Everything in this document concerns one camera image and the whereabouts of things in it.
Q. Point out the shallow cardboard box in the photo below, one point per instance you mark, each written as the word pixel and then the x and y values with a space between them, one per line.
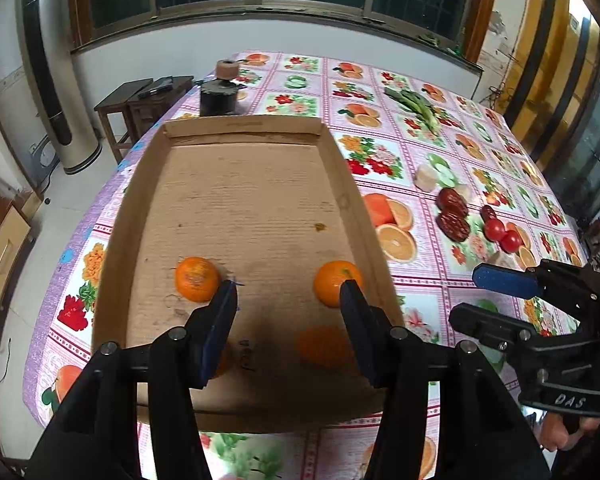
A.
pixel 240 200

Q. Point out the green leafy vegetable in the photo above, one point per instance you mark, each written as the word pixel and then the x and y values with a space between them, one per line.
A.
pixel 420 107

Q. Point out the red tomato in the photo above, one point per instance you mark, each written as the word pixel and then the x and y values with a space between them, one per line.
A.
pixel 511 241
pixel 494 230

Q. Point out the dark red date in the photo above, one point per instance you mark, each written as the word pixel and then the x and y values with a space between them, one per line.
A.
pixel 490 212
pixel 452 201
pixel 452 226

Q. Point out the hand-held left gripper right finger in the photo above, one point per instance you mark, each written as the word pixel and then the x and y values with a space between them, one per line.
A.
pixel 352 330

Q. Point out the black jar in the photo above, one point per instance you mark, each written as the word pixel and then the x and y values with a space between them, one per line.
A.
pixel 219 99

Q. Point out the floral printed tablecloth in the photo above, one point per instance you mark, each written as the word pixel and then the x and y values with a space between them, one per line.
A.
pixel 305 95

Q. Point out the person's right hand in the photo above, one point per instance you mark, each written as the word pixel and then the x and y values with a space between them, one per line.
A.
pixel 555 432

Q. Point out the yellow wooden door frame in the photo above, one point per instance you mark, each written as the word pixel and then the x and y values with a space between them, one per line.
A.
pixel 530 60

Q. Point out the black flat device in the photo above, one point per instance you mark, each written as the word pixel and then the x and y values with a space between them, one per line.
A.
pixel 155 86

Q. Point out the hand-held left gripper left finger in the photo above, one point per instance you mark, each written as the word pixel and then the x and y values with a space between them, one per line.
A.
pixel 220 320

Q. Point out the light wooden cabinet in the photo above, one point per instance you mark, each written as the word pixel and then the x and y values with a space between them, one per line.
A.
pixel 0 255

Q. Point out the wooden spool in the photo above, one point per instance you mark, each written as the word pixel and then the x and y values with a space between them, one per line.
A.
pixel 227 70

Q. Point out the white standing air conditioner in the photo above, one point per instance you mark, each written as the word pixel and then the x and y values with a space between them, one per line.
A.
pixel 77 125

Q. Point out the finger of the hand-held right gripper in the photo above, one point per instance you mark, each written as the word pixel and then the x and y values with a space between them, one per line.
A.
pixel 505 280
pixel 490 325

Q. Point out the dark wooden side table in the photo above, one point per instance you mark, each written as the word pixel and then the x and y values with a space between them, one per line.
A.
pixel 125 96

